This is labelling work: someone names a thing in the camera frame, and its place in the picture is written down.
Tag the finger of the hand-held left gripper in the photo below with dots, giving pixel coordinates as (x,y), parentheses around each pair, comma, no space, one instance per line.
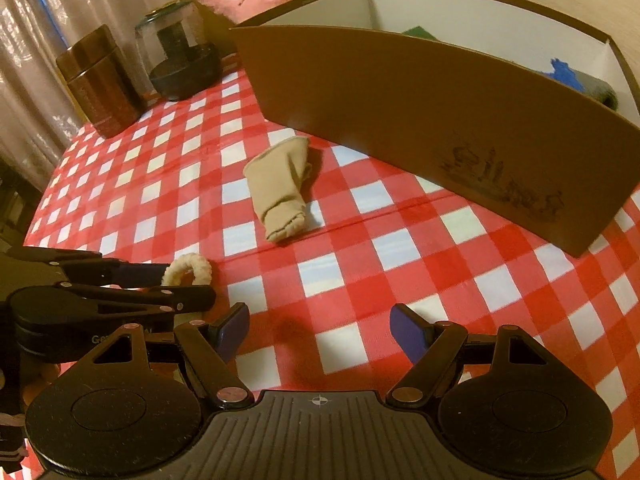
(125,301)
(140,274)

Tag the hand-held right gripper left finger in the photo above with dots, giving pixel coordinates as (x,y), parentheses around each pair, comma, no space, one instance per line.
(232,332)

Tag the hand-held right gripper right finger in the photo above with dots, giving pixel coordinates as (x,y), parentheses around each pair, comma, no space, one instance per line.
(407,332)

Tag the beige sock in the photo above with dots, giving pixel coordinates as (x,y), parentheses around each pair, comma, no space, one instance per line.
(277,185)

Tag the brown cardboard box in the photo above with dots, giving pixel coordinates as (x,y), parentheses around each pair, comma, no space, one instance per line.
(400,100)

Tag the yellow green sponge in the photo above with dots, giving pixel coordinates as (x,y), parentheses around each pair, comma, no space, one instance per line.
(422,34)

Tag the grey blue striped sock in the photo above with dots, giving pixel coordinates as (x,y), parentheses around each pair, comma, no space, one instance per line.
(592,87)

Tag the red white checked tablecloth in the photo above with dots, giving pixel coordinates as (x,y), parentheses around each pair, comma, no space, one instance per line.
(400,270)

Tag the brown cylindrical canister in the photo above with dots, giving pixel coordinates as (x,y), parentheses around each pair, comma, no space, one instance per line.
(105,90)

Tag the glass jar with dark base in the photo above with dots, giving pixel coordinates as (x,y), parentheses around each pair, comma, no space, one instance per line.
(185,75)

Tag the sheer patterned curtain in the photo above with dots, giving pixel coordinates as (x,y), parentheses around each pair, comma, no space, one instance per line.
(50,10)

